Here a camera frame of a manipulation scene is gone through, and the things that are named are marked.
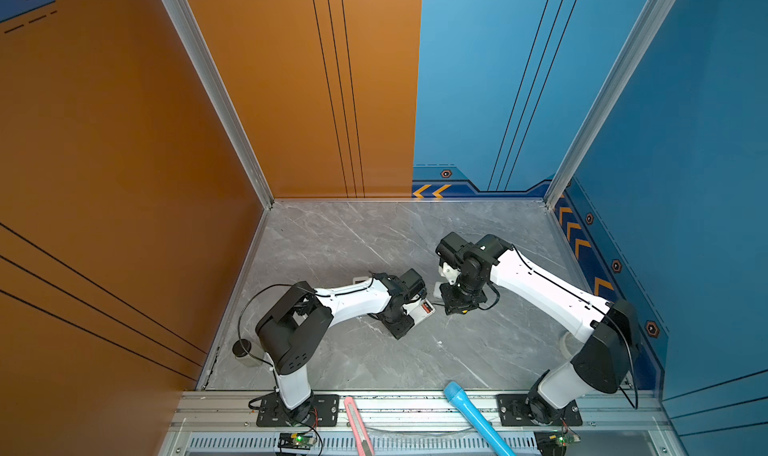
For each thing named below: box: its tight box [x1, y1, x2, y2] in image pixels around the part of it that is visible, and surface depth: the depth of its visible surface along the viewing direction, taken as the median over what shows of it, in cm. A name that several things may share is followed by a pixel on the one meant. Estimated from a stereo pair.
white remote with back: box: [402, 298, 436, 324], surface depth 90 cm
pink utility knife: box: [343, 396, 375, 456], surface depth 72 cm
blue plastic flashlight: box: [443, 381, 517, 456], surface depth 72 cm
